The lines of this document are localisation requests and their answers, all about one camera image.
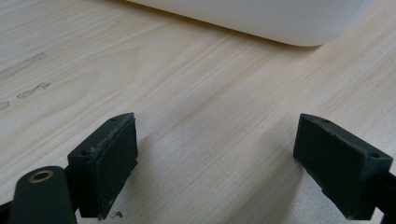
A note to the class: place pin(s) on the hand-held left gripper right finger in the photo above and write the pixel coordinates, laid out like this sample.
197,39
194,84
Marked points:
336,168

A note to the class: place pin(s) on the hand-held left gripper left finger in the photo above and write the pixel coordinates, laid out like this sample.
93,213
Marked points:
106,168

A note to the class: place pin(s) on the white plastic container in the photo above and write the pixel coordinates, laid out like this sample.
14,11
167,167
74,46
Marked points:
264,18

